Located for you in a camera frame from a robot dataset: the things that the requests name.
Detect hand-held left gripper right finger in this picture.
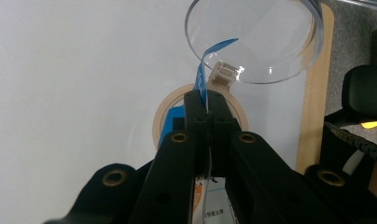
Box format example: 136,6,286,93
207,90,343,224

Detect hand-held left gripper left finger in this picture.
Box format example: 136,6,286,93
136,90,210,224

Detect white and blue pouch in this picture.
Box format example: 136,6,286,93
157,37,240,224

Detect clear glass pitcher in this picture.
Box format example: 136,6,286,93
151,0,325,151

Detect wooden table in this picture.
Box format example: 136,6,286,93
295,3,335,175

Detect black rounded object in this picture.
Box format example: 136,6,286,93
341,64,377,119

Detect right hand-held gripper cable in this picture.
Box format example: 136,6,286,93
325,120,377,167

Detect aluminium rail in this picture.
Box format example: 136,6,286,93
337,0,377,12

